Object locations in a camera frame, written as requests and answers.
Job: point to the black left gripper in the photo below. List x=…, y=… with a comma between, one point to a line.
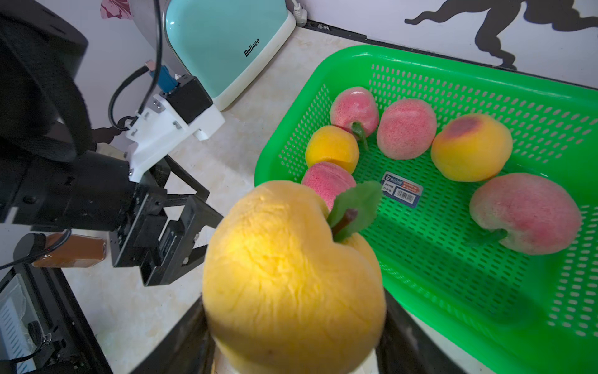
x=168, y=211

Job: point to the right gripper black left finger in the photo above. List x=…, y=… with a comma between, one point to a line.
x=188, y=347

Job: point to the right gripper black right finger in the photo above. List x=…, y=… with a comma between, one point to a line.
x=405, y=348

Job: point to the small pink peach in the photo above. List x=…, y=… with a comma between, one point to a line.
x=526, y=213

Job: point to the yellow peach with red blush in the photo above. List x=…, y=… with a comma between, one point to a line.
x=472, y=148

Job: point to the large pink peach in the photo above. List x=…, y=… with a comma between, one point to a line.
x=406, y=129

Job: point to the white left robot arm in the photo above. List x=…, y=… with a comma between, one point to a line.
x=53, y=177

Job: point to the green plastic basket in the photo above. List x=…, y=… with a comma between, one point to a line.
x=513, y=312

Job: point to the basket barcode sticker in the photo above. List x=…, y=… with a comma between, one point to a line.
x=401, y=190

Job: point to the brown spice jar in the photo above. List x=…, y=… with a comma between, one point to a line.
x=78, y=251

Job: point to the mint green toaster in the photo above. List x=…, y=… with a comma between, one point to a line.
x=225, y=44

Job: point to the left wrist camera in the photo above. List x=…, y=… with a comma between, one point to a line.
x=169, y=119

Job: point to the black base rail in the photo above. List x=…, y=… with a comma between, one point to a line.
x=43, y=329

